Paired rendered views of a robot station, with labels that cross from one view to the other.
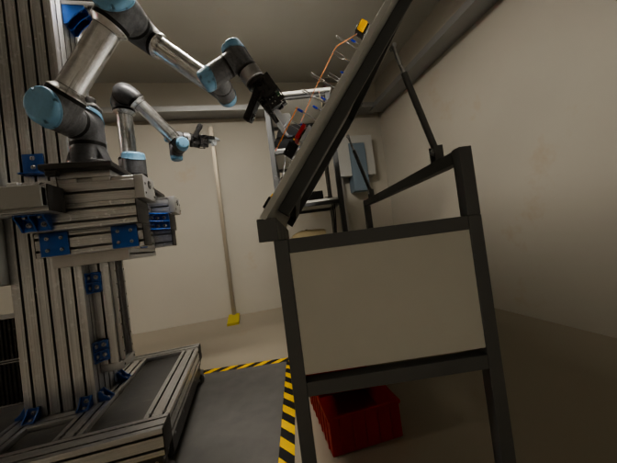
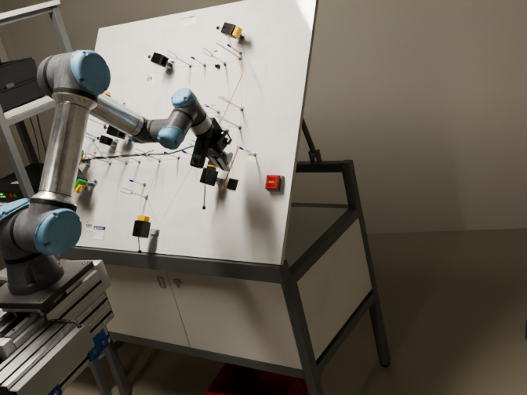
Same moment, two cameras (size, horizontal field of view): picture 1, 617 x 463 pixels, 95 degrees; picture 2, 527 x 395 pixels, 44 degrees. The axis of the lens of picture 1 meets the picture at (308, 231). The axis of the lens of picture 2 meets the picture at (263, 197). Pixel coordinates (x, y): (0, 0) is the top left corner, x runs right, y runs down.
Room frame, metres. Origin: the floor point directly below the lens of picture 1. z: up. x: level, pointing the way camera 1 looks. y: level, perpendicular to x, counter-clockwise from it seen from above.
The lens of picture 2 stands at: (-0.49, 1.64, 1.86)
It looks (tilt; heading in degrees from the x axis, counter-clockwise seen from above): 21 degrees down; 310
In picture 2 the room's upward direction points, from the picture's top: 14 degrees counter-clockwise
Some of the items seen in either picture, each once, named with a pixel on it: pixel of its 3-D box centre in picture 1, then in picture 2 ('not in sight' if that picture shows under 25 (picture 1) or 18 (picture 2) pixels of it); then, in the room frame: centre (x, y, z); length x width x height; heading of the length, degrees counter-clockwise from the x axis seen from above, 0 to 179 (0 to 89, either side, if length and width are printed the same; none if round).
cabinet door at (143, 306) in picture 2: not in sight; (131, 298); (1.65, 0.13, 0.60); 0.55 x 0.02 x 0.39; 3
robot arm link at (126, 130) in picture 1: (127, 135); not in sight; (1.67, 1.00, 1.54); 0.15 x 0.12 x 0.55; 39
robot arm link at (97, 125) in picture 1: (84, 127); (16, 226); (1.08, 0.80, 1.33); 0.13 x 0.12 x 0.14; 2
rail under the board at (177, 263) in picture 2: (279, 233); (159, 259); (1.38, 0.14, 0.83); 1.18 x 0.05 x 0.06; 3
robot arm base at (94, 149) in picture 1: (89, 157); (30, 265); (1.09, 0.80, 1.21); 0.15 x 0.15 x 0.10
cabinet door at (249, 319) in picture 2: not in sight; (231, 315); (1.10, 0.11, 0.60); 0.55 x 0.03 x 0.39; 3
